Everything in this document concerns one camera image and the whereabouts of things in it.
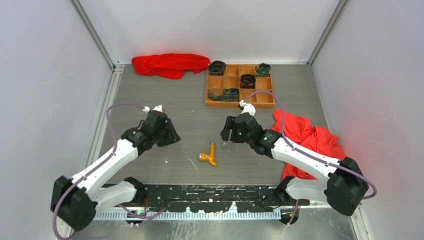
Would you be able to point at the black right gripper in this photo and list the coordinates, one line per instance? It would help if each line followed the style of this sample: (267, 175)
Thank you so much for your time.
(230, 124)

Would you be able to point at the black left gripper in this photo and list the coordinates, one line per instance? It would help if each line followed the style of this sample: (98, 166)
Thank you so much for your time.
(172, 137)

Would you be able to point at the orange plastic faucet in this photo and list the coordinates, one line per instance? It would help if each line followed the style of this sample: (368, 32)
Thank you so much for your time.
(209, 157)

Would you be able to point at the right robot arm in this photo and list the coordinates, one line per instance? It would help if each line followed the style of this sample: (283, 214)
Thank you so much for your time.
(339, 183)

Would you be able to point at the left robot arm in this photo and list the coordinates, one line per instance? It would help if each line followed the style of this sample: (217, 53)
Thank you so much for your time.
(76, 200)

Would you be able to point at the dark belt lying flat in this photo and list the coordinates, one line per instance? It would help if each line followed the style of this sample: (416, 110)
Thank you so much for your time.
(228, 95)

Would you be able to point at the wooden compartment tray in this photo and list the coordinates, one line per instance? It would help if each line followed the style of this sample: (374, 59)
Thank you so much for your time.
(228, 84)

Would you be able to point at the rolled dark belt centre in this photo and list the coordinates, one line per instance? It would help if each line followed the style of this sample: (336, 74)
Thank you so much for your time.
(247, 81)

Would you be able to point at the rolled dark belt top-left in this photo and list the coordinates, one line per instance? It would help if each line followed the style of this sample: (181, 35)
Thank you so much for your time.
(217, 68)

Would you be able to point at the rolled dark belt top-right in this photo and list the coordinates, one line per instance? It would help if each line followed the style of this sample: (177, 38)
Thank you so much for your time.
(262, 70)

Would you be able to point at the red cloth at back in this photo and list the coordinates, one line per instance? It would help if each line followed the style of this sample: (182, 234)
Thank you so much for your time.
(170, 65)

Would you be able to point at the red cloth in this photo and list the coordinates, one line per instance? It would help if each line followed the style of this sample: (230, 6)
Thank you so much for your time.
(170, 65)
(300, 130)

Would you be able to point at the red cloth at right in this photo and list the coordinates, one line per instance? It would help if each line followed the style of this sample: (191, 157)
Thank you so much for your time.
(300, 130)

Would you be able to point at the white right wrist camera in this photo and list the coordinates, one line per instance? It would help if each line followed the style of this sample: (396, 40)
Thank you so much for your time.
(246, 107)

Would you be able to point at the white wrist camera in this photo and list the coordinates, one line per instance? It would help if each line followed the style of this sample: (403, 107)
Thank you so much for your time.
(159, 108)
(246, 107)

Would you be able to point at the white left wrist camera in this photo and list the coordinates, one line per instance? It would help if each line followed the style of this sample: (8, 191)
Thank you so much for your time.
(159, 108)

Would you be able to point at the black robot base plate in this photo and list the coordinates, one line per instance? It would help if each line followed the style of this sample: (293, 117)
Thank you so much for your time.
(177, 198)

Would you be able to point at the perforated metal rail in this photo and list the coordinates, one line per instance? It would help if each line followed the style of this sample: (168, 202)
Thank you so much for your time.
(232, 214)

